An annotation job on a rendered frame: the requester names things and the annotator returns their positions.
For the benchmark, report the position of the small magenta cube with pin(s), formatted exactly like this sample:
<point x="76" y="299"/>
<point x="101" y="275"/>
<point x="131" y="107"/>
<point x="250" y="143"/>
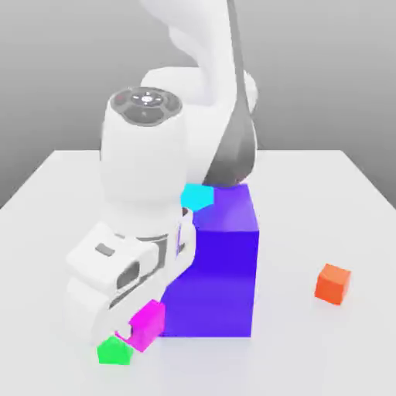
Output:
<point x="148" y="324"/>

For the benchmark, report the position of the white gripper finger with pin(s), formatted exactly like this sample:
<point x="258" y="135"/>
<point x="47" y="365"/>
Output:
<point x="125" y="330"/>

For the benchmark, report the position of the small cyan cube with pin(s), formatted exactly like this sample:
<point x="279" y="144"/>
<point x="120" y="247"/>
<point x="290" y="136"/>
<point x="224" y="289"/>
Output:
<point x="196" y="195"/>

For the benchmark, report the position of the small green cube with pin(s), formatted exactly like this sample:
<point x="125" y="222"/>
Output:
<point x="114" y="352"/>

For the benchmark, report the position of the small orange cube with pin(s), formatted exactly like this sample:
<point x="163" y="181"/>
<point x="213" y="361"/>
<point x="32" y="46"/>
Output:
<point x="332" y="283"/>

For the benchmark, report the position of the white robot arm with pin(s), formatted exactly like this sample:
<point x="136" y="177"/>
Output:
<point x="142" y="173"/>

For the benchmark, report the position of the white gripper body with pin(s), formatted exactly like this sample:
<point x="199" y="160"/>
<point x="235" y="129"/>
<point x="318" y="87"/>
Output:
<point x="89" y="312"/>

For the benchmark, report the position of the large blue box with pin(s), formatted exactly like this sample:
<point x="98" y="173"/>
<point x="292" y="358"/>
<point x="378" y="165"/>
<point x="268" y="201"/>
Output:
<point x="213" y="278"/>

